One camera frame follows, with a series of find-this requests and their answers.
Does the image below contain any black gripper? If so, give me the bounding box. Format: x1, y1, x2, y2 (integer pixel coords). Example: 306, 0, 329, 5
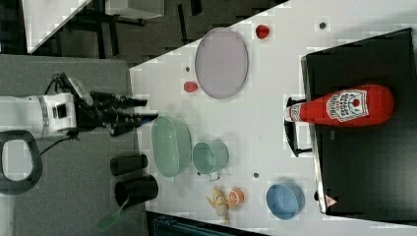
74, 91, 158, 137

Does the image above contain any red felt ketchup bottle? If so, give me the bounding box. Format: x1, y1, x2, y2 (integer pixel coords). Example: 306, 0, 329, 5
283, 85, 394, 127

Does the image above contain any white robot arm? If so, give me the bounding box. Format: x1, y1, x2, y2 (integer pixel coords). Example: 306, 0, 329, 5
0, 92, 158, 140

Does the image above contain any black toaster oven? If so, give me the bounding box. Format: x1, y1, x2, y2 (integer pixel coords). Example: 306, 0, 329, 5
301, 29, 417, 225

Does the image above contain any black cylinder upper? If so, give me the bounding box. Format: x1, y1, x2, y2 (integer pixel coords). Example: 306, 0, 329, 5
110, 154, 149, 176

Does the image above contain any black cylinder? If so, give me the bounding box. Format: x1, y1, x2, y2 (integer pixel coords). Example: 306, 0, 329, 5
110, 154, 149, 176
115, 175, 158, 208

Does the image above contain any green perforated colander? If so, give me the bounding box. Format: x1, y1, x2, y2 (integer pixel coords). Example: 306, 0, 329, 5
151, 116, 192, 178

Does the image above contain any black cylinder lower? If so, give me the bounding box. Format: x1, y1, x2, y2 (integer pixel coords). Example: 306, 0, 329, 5
115, 175, 158, 208

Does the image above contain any toy strawberry near colander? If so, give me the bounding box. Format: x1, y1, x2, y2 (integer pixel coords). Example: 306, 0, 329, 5
184, 82, 198, 92

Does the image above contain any green spatula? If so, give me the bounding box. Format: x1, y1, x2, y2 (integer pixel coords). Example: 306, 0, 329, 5
97, 200, 129, 232

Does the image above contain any lilac round plate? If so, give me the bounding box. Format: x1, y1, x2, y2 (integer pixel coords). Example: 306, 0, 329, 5
195, 28, 249, 99

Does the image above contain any toy peeled banana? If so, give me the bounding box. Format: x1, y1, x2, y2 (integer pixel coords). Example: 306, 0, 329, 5
206, 188, 237, 225

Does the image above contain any toy orange half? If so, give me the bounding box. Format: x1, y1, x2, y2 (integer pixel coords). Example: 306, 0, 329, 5
229, 188, 244, 206

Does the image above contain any toy strawberry far side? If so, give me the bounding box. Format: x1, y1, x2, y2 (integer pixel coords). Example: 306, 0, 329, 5
256, 25, 269, 39

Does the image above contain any blue plastic cup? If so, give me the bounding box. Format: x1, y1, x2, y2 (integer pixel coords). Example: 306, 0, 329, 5
266, 182, 305, 220

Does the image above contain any green mug with handle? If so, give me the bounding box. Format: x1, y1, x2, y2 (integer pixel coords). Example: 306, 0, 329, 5
192, 140, 229, 182

